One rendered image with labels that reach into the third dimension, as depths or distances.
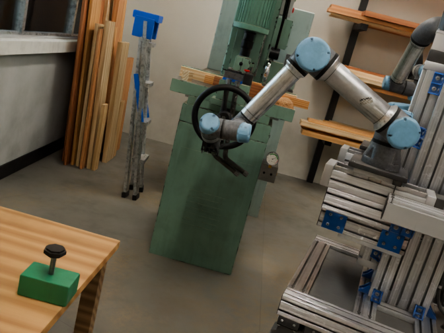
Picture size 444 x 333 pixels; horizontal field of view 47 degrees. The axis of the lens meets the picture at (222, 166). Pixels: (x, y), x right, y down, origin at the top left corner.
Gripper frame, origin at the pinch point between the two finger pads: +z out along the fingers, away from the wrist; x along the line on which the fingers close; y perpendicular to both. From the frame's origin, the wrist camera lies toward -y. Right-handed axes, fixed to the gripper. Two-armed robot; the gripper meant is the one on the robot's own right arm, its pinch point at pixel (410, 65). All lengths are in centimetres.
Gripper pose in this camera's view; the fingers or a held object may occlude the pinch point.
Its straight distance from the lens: 313.6
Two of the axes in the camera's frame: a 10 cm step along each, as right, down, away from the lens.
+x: 9.9, 1.3, -0.7
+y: -1.1, 9.6, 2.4
